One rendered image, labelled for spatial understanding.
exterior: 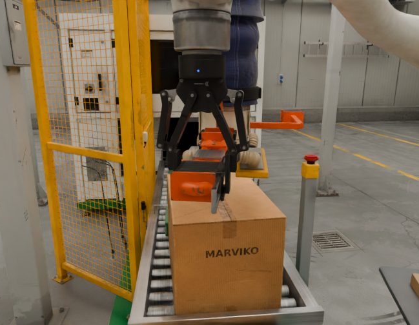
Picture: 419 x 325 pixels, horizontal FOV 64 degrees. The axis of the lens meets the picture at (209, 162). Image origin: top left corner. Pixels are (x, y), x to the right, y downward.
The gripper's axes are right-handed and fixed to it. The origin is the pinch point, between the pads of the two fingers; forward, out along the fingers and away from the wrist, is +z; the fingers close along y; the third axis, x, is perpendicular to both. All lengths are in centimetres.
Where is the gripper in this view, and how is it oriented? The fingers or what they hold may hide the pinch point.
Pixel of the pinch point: (202, 175)
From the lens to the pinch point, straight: 59.1
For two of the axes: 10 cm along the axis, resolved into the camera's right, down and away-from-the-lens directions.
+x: -1.3, 2.5, -9.6
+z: 0.0, 9.7, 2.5
